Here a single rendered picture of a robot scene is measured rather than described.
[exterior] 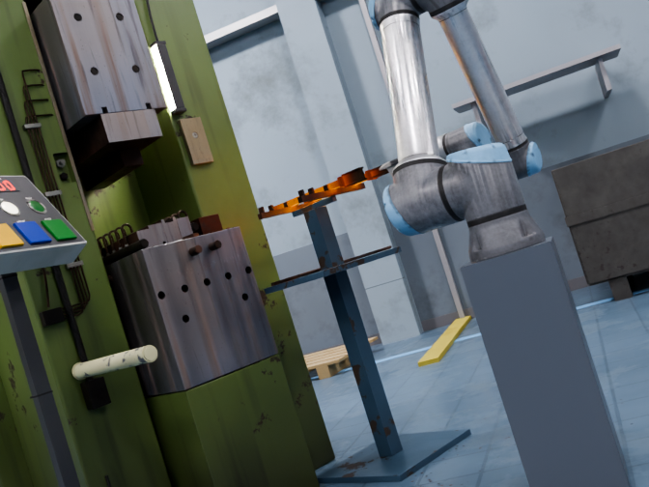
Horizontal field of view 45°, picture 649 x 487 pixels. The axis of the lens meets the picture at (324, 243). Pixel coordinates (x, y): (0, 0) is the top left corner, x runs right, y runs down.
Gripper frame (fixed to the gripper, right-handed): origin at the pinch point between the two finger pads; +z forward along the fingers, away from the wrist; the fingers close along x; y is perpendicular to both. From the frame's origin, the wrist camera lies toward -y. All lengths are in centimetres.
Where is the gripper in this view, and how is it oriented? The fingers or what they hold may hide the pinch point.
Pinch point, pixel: (389, 165)
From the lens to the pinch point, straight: 261.8
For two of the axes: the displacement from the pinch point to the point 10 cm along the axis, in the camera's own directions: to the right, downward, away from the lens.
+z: -6.9, 2.4, 6.9
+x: 6.6, -1.9, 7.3
